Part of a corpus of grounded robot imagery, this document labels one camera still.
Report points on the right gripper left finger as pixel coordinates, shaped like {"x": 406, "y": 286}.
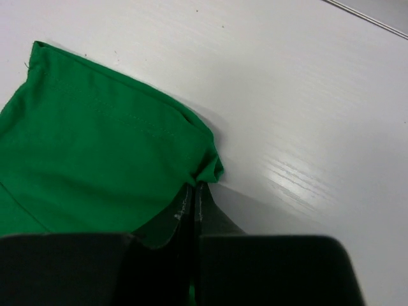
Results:
{"x": 149, "y": 266}

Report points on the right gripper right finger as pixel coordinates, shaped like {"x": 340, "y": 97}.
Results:
{"x": 232, "y": 267}

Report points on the green t shirt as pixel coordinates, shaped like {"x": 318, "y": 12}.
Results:
{"x": 86, "y": 149}

